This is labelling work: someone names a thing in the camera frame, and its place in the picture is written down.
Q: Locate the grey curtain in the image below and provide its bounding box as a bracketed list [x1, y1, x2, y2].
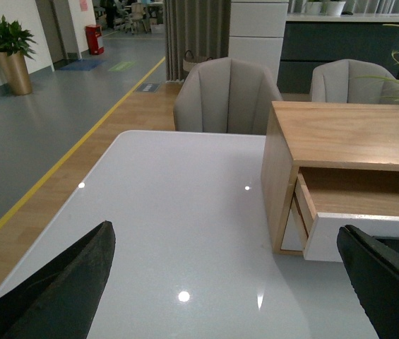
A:
[163, 0, 231, 81]

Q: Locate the grey armchair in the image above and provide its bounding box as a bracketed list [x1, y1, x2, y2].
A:
[173, 57, 282, 135]
[309, 59, 399, 105]

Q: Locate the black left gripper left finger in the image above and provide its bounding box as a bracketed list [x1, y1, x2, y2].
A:
[0, 221, 115, 338]

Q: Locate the wooden drawer cabinet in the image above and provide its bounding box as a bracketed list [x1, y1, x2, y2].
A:
[261, 102, 399, 257]

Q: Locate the white drawer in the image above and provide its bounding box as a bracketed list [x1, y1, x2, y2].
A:
[291, 167, 399, 262]

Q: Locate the red box on floor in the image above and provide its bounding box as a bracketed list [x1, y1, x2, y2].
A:
[85, 25, 104, 55]

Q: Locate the office chair in background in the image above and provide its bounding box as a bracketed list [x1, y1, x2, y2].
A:
[114, 1, 148, 34]

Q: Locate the white pillar cabinet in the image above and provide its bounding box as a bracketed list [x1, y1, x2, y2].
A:
[228, 1, 288, 81]

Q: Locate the dark grey counter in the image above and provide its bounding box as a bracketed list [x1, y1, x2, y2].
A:
[278, 14, 399, 93]

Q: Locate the white planter on counter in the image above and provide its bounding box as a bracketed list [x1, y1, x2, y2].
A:
[305, 1, 346, 16]

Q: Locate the grey armchair right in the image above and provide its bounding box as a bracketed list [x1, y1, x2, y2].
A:
[309, 59, 399, 105]

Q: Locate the woven basket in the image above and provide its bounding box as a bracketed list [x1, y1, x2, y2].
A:
[182, 49, 213, 72]

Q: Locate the potted plant in gold pot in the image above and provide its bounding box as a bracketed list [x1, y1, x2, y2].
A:
[0, 16, 35, 95]

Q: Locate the grey armchair left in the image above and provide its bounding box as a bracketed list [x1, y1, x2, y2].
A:
[173, 57, 282, 135]

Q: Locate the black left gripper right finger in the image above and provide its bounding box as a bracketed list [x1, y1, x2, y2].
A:
[337, 225, 399, 338]

